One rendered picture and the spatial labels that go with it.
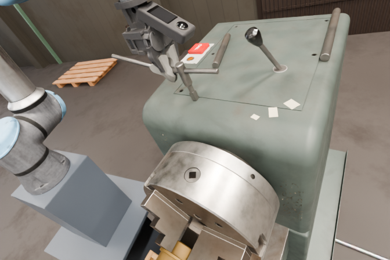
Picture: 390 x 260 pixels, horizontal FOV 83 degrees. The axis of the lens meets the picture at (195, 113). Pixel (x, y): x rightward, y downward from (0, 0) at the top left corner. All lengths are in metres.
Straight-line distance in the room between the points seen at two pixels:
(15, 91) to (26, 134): 0.13
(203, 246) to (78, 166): 0.53
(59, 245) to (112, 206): 0.32
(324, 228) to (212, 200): 0.77
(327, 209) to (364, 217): 0.65
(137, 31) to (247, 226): 0.45
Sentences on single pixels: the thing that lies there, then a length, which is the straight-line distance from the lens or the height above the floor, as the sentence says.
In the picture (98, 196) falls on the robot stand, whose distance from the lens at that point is 0.97.
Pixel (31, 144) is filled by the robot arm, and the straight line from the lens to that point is 0.84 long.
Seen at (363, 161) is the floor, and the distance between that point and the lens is 2.04.
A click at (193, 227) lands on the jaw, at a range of 0.61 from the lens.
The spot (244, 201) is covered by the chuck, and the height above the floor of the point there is 1.19.
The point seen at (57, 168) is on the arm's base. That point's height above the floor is 1.14.
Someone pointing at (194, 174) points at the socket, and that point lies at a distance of 0.47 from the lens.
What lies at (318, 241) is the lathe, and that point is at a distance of 1.13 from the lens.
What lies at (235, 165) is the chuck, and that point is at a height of 1.22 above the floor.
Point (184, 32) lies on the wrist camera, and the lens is 0.45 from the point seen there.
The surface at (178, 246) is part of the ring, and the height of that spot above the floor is 1.11.
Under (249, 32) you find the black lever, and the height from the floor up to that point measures 1.40.
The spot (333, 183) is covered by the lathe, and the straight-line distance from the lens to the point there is 1.25.
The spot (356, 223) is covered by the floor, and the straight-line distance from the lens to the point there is 1.79.
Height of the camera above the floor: 1.60
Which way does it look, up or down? 39 degrees down
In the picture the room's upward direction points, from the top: 21 degrees counter-clockwise
